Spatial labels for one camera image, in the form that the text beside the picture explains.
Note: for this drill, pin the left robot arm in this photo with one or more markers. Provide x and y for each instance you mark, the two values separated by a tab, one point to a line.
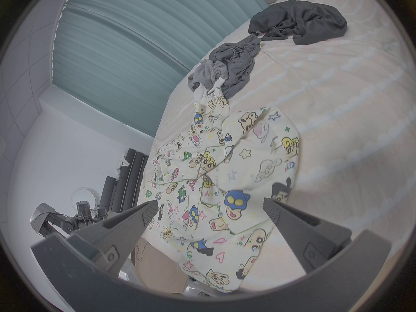
42	218

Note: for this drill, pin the blue-green curtain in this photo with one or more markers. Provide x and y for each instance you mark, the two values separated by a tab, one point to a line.
162	11
107	76

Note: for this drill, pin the black garment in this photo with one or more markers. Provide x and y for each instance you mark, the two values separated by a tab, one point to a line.
308	21

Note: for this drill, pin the white printed pyjama top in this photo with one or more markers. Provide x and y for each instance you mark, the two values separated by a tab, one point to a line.
247	174

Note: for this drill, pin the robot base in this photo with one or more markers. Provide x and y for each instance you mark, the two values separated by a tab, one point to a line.
195	288

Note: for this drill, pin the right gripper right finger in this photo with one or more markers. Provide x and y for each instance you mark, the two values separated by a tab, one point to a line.
302	232

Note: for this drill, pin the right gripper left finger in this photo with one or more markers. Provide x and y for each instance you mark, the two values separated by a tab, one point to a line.
120	232

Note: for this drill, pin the bed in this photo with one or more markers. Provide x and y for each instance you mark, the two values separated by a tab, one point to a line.
341	109

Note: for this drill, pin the pile of clothes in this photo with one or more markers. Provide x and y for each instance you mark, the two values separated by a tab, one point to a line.
234	63

